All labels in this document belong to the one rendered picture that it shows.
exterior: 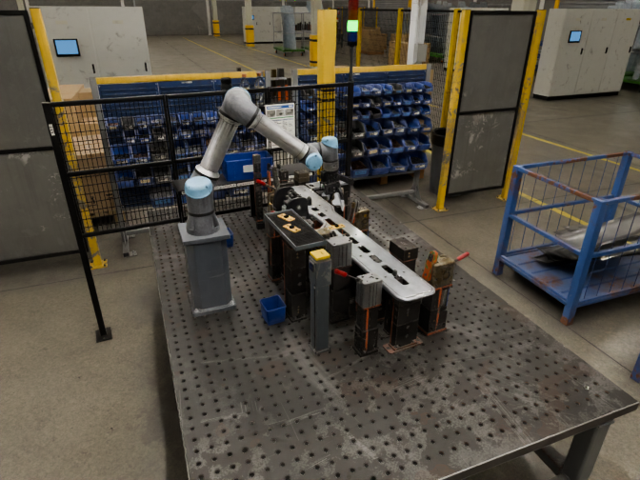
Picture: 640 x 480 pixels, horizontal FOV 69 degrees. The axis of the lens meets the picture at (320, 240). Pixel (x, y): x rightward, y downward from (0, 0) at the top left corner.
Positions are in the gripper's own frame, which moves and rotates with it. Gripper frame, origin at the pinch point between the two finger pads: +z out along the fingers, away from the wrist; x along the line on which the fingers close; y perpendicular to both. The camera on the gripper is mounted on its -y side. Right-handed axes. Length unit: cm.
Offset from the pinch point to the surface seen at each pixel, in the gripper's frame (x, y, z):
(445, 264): 63, -18, 8
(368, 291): 62, 19, 8
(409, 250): 41.0, -15.2, 10.2
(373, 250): 30.1, -3.2, 11.9
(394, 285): 60, 5, 11
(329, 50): -105, -52, -60
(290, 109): -101, -19, -27
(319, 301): 52, 36, 13
